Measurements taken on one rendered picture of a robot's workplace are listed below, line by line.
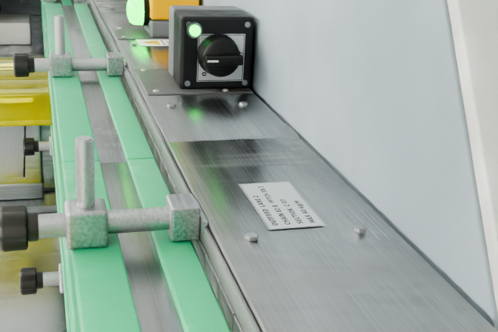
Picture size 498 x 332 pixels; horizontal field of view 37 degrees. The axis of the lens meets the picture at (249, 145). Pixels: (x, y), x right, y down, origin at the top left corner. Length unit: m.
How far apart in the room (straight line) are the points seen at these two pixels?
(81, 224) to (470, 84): 0.26
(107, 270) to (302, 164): 0.21
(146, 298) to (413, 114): 0.20
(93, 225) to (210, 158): 0.15
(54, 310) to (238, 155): 0.46
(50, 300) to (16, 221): 0.55
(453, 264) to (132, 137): 0.36
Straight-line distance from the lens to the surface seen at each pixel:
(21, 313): 1.02
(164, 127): 0.69
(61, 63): 0.94
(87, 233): 0.50
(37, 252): 1.17
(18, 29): 2.53
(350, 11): 0.59
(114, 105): 0.82
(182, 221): 0.51
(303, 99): 0.69
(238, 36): 0.82
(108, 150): 0.69
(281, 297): 0.42
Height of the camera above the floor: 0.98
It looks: 15 degrees down
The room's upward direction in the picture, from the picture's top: 92 degrees counter-clockwise
